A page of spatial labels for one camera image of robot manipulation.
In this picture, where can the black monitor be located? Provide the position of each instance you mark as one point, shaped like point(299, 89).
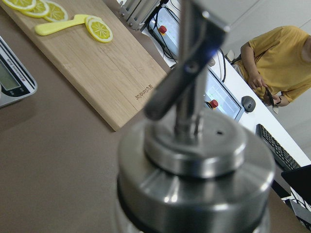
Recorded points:
point(300, 180)

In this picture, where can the person in yellow shirt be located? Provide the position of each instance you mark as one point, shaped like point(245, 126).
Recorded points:
point(276, 65)

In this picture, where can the teach pendant near bottle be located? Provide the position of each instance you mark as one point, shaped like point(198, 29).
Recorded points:
point(164, 28)

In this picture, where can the aluminium frame post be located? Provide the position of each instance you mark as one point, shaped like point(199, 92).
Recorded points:
point(139, 13)

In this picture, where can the silver kitchen scale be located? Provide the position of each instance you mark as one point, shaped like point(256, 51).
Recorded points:
point(16, 83)

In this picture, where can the black computer mouse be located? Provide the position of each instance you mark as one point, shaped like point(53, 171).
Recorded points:
point(248, 103)

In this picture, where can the yellow plastic knife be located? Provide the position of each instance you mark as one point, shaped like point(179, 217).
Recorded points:
point(52, 27)

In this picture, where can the black keyboard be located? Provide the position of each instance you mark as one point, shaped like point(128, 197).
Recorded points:
point(281, 156)

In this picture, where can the lemon slice near handle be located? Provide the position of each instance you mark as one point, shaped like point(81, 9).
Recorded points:
point(98, 29)

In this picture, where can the wooden cutting board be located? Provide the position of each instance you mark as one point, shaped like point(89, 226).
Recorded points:
point(116, 78)

